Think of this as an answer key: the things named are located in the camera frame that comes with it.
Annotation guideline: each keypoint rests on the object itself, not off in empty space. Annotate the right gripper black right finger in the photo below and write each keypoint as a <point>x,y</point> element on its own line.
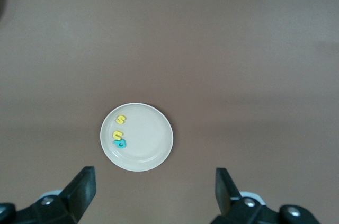
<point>225,192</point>

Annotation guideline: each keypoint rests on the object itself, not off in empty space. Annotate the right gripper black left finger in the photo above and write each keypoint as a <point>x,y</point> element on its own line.
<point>82,192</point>

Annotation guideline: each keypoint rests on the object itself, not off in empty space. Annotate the teal foam letter p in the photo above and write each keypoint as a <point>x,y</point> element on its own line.
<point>120,144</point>

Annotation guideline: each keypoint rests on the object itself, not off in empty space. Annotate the yellow foam letter u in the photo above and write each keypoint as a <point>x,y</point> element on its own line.
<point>116,135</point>

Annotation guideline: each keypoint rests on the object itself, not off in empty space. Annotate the yellow foam letter s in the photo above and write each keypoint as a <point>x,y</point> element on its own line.
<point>121,119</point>

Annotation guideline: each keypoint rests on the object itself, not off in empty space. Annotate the beige brown plate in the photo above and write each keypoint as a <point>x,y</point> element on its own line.
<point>148,139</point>

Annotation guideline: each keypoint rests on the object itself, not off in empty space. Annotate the brown paper table cover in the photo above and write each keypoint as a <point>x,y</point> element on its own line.
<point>212,49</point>

